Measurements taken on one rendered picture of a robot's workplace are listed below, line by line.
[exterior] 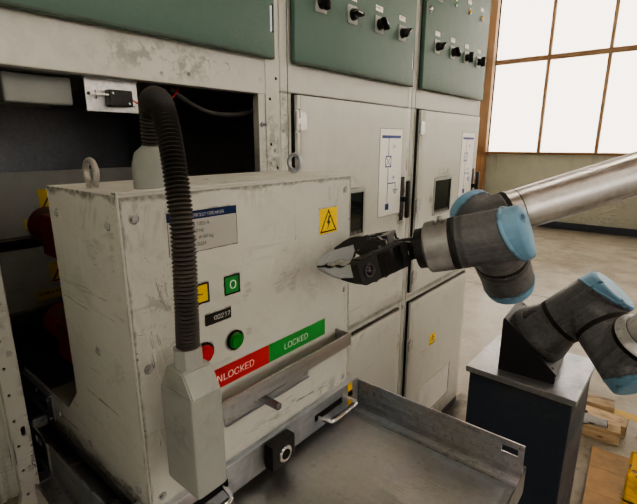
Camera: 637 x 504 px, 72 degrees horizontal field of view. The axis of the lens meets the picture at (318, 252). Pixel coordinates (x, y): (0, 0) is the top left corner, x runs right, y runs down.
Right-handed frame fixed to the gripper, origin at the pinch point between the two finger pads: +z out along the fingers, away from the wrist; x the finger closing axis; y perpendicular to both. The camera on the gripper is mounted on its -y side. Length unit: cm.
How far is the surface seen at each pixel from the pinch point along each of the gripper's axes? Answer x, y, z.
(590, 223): -144, 775, -115
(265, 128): 32.6, 24.5, 18.6
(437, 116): 32, 114, -9
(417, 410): -36.0, 9.7, -9.2
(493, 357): -54, 73, -18
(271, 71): 45, 27, 14
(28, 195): 33, 6, 89
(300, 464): -36.3, -9.6, 9.8
